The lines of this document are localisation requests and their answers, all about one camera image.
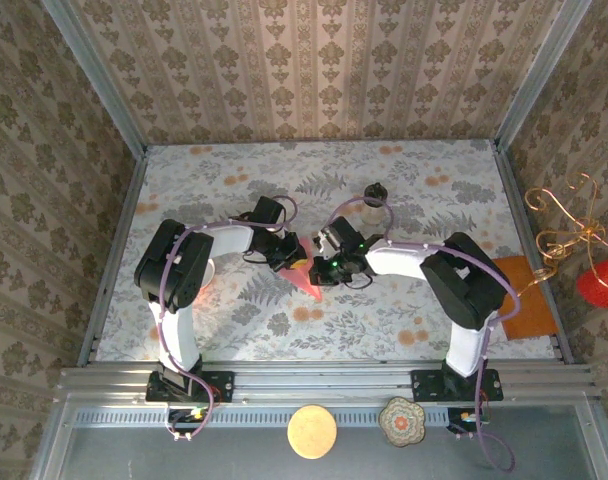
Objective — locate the pink square paper sheet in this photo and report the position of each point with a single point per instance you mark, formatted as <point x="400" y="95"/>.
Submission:
<point x="304" y="280"/>

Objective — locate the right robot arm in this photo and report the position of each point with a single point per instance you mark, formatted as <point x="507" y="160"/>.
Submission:
<point x="464" y="285"/>

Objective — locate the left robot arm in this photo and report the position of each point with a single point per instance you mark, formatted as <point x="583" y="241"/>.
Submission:
<point x="176" y="265"/>

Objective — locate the small black round object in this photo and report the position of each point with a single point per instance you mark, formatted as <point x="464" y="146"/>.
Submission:
<point x="375" y="200"/>

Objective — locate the patterned flower-shaped coaster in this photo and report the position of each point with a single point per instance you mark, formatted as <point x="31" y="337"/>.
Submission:
<point x="402" y="421"/>

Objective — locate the round cork coaster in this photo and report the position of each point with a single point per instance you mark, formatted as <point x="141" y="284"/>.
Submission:
<point x="311" y="431"/>

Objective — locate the small black controller board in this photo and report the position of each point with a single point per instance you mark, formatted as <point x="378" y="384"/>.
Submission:
<point x="186" y="417"/>
<point x="466" y="419"/>

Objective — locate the orange rectangular mat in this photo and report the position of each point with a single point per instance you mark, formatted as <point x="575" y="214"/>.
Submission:
<point x="531" y="310"/>

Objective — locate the red ball ornament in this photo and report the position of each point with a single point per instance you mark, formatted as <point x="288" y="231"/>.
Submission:
<point x="601" y="285"/>

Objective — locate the aluminium front rail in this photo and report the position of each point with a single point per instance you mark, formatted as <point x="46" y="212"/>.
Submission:
<point x="324" y="380"/>

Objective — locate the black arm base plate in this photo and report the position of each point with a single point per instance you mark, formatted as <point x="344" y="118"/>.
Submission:
<point x="219" y="387"/>
<point x="426" y="387"/>

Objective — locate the aluminium side rail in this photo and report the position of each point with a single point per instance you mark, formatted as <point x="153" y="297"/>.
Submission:
<point x="534" y="240"/>
<point x="111" y="260"/>

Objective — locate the aluminium frame post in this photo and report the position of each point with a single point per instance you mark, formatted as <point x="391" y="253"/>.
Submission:
<point x="539" y="75"/>
<point x="94" y="75"/>

